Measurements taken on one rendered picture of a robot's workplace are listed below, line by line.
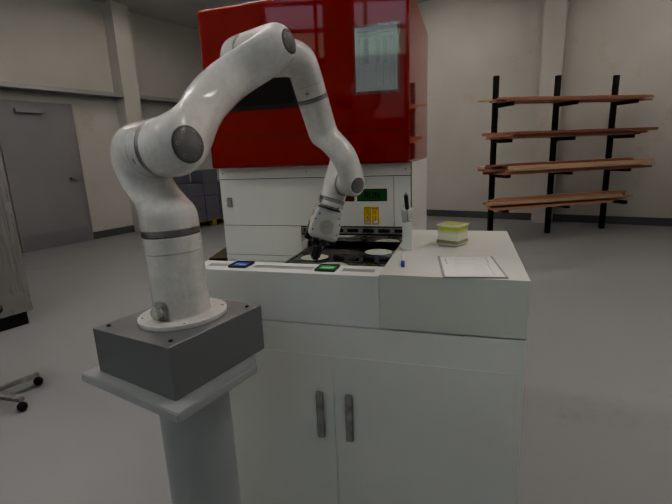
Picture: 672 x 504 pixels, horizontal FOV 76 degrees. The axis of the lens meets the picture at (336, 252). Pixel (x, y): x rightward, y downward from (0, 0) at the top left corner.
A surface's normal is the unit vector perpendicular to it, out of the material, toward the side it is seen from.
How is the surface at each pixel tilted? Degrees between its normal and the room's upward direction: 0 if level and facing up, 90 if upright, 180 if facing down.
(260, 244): 90
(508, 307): 90
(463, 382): 90
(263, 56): 109
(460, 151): 90
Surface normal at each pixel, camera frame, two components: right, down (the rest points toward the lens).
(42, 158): 0.85, 0.08
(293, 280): -0.29, 0.22
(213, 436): 0.63, 0.15
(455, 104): -0.53, 0.21
